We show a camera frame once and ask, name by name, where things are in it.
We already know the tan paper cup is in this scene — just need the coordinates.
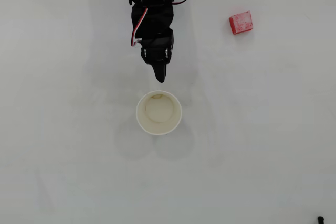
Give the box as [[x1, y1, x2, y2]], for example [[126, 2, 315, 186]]
[[135, 90, 183, 136]]

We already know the red foam cube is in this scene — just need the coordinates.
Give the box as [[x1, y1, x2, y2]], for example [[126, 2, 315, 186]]
[[228, 10, 255, 35]]

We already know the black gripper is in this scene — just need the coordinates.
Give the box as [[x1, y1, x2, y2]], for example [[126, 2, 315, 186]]
[[140, 29, 175, 83]]

